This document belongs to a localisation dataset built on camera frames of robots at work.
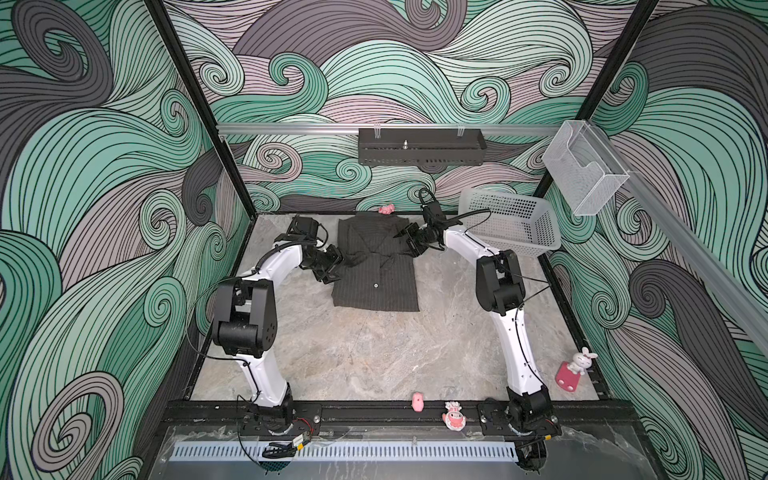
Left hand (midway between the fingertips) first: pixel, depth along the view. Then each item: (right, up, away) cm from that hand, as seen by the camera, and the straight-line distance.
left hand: (351, 265), depth 90 cm
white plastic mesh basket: (+68, +14, +27) cm, 74 cm away
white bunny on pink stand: (+61, -29, -11) cm, 68 cm away
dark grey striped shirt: (+9, -3, +7) cm, 12 cm away
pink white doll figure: (+27, -36, -19) cm, 49 cm away
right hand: (+15, +8, +14) cm, 22 cm away
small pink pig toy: (+12, +20, +28) cm, 36 cm away
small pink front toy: (+19, -33, -16) cm, 41 cm away
